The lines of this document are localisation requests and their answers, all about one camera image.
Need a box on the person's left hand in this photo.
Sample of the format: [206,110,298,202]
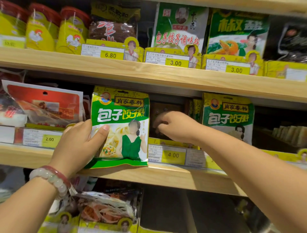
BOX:
[49,119,110,178]

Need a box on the person's right hand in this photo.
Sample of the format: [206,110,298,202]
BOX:
[153,111,205,145]

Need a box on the green dumpling seasoning packet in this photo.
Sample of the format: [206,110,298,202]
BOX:
[84,86,150,169]
[202,92,255,146]
[188,98,203,121]

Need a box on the person's left forearm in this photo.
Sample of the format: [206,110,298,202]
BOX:
[0,176,58,233]

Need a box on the person's right forearm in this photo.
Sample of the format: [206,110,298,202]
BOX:
[195,124,307,233]

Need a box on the dark brown seasoning packet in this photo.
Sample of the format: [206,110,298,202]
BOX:
[150,102,185,141]

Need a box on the wooden shelf board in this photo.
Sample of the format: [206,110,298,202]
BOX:
[0,143,248,198]
[147,0,307,18]
[0,47,307,104]

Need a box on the dark clear packet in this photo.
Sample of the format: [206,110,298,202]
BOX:
[96,179,144,217]

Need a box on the red and clear food packet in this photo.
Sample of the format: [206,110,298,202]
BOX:
[1,80,84,128]

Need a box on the clear packet with orange contents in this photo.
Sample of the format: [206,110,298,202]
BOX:
[71,192,138,225]

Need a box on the green and white seasoning packet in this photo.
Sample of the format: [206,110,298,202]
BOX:
[151,2,209,54]

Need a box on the dark packet with red print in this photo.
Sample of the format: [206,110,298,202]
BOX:
[0,70,28,128]

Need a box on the pale clear packet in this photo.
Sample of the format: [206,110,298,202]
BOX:
[0,165,26,203]

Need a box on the brown packet with yellow header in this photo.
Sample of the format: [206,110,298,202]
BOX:
[88,1,141,44]

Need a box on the yellow jar with red lid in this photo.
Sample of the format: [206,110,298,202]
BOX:
[25,3,61,52]
[0,0,28,48]
[56,6,91,55]

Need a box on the green packet with shrimp picture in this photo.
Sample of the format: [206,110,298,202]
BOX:
[206,8,270,58]

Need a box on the row of pale wrapped blocks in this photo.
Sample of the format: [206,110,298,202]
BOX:
[272,125,307,147]

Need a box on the black glossy packet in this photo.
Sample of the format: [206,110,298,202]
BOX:
[263,22,307,64]

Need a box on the red bangle bracelet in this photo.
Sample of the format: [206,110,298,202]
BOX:
[41,165,72,190]

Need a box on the white bead bracelet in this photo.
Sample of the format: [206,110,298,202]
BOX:
[29,168,69,198]

